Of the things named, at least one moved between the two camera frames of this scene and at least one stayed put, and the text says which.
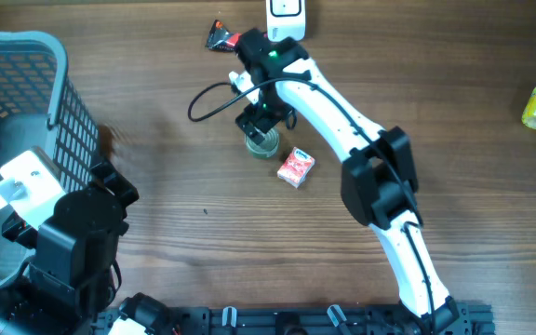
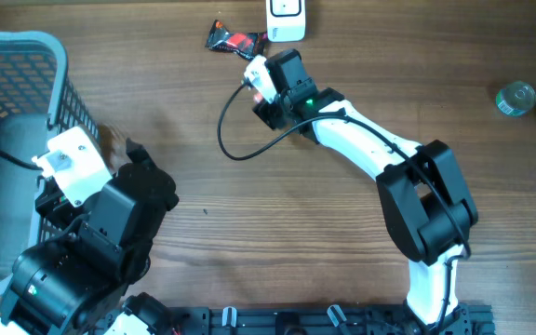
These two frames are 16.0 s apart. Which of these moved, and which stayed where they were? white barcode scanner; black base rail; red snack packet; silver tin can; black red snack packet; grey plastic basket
Moved: silver tin can; red snack packet
Stayed: black base rail; black red snack packet; grey plastic basket; white barcode scanner
